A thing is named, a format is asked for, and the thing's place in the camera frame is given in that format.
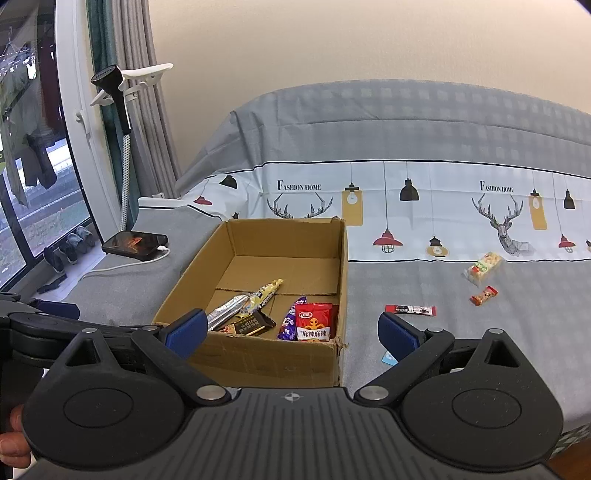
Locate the white plastic hanger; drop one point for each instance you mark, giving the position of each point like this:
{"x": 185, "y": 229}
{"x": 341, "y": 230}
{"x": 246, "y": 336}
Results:
{"x": 147, "y": 71}

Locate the black snack bar packet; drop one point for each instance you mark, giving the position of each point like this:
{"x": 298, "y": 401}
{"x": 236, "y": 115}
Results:
{"x": 249, "y": 324}

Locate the hanging grey garment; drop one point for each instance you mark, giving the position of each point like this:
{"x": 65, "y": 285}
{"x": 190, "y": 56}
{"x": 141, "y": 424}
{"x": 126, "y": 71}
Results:
{"x": 18, "y": 106}

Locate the grey shoe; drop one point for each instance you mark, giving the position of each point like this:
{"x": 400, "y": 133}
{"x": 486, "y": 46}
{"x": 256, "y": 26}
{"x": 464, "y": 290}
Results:
{"x": 86, "y": 235}
{"x": 76, "y": 242}

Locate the green white cracker packet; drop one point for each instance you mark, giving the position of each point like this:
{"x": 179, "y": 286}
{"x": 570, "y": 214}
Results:
{"x": 482, "y": 267}

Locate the red spicy snack packet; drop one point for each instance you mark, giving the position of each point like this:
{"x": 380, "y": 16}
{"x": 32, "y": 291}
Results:
{"x": 314, "y": 323}

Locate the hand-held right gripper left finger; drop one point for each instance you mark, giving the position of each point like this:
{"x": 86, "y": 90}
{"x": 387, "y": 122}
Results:
{"x": 187, "y": 332}

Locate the black garment steamer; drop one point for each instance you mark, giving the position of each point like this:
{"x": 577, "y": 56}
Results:
{"x": 121, "y": 110}

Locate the grey curtain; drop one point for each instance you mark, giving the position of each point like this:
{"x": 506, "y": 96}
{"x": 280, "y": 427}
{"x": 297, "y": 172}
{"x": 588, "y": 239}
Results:
{"x": 152, "y": 138}

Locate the person's left hand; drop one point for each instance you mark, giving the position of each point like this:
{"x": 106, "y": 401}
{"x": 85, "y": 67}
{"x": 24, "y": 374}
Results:
{"x": 14, "y": 443}

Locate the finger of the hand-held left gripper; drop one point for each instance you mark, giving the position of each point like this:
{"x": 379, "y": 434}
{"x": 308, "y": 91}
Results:
{"x": 41, "y": 330}
{"x": 53, "y": 308}

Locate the red black stick packet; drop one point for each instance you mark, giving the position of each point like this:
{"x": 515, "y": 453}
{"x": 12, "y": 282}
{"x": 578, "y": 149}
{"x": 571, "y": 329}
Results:
{"x": 411, "y": 310}

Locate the green curtain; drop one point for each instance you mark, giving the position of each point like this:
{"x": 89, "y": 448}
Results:
{"x": 99, "y": 37}

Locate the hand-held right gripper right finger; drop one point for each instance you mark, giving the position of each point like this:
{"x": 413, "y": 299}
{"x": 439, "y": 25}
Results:
{"x": 397, "y": 332}

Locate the silver stick packet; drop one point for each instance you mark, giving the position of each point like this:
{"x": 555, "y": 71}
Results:
{"x": 228, "y": 310}

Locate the small red snack packet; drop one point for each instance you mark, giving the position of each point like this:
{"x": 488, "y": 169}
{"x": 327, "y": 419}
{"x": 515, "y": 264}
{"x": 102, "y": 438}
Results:
{"x": 484, "y": 295}

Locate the black cloth on floor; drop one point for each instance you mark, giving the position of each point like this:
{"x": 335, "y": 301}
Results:
{"x": 51, "y": 284}

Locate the plain grey cloth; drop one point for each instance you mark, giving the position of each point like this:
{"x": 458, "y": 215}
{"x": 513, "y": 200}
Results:
{"x": 138, "y": 290}

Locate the dark shoe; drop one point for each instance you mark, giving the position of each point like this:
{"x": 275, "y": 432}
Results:
{"x": 53, "y": 259}
{"x": 67, "y": 252}

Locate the printed grey bed sheet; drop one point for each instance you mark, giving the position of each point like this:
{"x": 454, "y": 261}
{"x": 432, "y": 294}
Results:
{"x": 415, "y": 115}

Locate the yellow snack bar packet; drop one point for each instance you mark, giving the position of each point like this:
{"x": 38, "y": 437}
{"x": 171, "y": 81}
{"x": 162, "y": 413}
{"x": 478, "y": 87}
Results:
{"x": 265, "y": 293}

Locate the black smartphone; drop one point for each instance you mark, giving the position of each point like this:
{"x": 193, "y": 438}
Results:
{"x": 134, "y": 243}

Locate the white furniture edge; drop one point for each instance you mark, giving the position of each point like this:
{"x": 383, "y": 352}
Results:
{"x": 157, "y": 201}

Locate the blue stick packet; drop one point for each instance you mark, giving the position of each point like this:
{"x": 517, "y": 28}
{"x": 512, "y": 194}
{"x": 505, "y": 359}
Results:
{"x": 388, "y": 358}

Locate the brown cardboard box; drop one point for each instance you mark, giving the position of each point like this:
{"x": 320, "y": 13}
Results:
{"x": 286, "y": 364}

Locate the hanging dark garment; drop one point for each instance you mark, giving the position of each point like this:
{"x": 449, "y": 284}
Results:
{"x": 41, "y": 161}

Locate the white window frame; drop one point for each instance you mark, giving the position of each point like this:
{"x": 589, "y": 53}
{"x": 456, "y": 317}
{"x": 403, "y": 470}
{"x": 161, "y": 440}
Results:
{"x": 74, "y": 69}

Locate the purple snack packet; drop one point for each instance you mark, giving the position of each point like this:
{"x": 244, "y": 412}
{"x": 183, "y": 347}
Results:
{"x": 288, "y": 325}

